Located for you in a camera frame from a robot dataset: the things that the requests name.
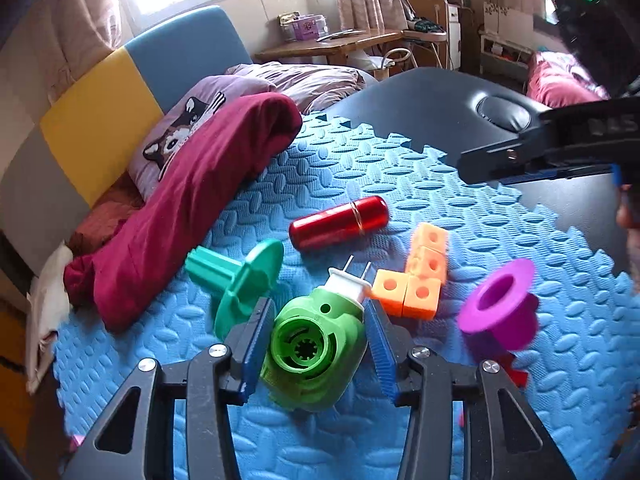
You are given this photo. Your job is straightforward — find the red metal cylinder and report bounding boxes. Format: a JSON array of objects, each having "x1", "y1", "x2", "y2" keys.
[{"x1": 289, "y1": 196, "x2": 390, "y2": 253}]

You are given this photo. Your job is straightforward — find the blue foam puzzle mat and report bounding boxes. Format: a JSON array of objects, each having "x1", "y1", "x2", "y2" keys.
[{"x1": 52, "y1": 110, "x2": 633, "y2": 480}]

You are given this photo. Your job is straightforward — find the teal flanged spool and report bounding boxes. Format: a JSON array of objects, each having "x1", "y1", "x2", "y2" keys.
[{"x1": 185, "y1": 238, "x2": 285, "y2": 341}]

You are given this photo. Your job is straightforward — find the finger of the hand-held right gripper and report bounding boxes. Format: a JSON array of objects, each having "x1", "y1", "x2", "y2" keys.
[{"x1": 457, "y1": 130, "x2": 615, "y2": 183}]

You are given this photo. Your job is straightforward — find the person's right hand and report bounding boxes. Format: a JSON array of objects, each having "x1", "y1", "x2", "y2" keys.
[{"x1": 616, "y1": 187, "x2": 640, "y2": 281}]

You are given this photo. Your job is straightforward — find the pink blanket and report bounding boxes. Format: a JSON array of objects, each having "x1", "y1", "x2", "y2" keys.
[{"x1": 525, "y1": 50, "x2": 608, "y2": 108}]

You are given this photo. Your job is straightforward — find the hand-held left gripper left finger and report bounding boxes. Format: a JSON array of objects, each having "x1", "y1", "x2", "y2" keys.
[{"x1": 62, "y1": 297, "x2": 277, "y2": 480}]

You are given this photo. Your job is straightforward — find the orange cube blocks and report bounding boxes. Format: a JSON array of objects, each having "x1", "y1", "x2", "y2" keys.
[{"x1": 371, "y1": 222, "x2": 449, "y2": 321}]

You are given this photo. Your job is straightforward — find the wooden desk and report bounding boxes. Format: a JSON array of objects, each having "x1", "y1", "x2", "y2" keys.
[{"x1": 255, "y1": 29, "x2": 406, "y2": 68}]

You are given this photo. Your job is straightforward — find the grey yellow blue headboard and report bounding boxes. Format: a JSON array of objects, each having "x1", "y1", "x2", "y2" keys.
[{"x1": 0, "y1": 5, "x2": 253, "y2": 271}]

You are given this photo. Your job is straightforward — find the purple box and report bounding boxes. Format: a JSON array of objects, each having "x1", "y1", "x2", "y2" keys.
[{"x1": 287, "y1": 14, "x2": 328, "y2": 41}]

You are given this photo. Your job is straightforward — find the cardboard box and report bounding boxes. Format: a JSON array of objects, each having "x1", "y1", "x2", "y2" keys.
[{"x1": 482, "y1": 2, "x2": 536, "y2": 36}]

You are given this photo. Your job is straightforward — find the black face hole cushion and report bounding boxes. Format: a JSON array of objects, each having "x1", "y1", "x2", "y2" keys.
[{"x1": 474, "y1": 95, "x2": 532, "y2": 133}]

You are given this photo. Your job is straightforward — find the green plug-in device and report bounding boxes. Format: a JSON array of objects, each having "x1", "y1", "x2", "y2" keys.
[{"x1": 259, "y1": 255, "x2": 373, "y2": 413}]

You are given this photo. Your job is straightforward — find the woven basket with hoop handle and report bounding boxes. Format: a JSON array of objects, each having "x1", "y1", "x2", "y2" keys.
[{"x1": 350, "y1": 47, "x2": 413, "y2": 81}]

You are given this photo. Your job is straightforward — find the white narrow cabinet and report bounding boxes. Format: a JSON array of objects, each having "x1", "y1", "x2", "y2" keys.
[{"x1": 447, "y1": 2, "x2": 463, "y2": 68}]

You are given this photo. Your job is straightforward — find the maroon cloth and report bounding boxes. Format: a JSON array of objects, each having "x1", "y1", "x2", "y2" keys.
[{"x1": 64, "y1": 92, "x2": 304, "y2": 333}]

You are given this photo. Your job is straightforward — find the white low shelf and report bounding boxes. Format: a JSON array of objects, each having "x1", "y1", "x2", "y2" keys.
[{"x1": 480, "y1": 34, "x2": 533, "y2": 73}]

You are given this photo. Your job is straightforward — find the rust brown cloth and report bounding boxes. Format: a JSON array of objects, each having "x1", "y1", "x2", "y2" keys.
[{"x1": 67, "y1": 180, "x2": 148, "y2": 258}]

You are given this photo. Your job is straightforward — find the pink cat print pillow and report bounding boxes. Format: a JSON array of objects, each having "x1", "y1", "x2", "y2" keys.
[{"x1": 127, "y1": 75, "x2": 278, "y2": 201}]

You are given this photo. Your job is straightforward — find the beige tote bag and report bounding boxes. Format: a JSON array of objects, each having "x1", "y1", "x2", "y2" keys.
[{"x1": 25, "y1": 240, "x2": 76, "y2": 396}]

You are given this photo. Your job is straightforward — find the purple flanged cup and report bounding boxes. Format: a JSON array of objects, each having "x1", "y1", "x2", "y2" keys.
[{"x1": 456, "y1": 258, "x2": 541, "y2": 351}]

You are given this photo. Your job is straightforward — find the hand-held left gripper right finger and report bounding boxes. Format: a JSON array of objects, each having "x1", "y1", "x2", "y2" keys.
[{"x1": 364, "y1": 297, "x2": 578, "y2": 480}]

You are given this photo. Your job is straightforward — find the red plastic toy piece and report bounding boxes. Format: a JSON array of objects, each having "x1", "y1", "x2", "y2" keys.
[{"x1": 492, "y1": 350, "x2": 530, "y2": 388}]

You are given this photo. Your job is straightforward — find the pink quilt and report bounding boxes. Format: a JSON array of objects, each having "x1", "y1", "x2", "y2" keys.
[{"x1": 225, "y1": 61, "x2": 376, "y2": 113}]

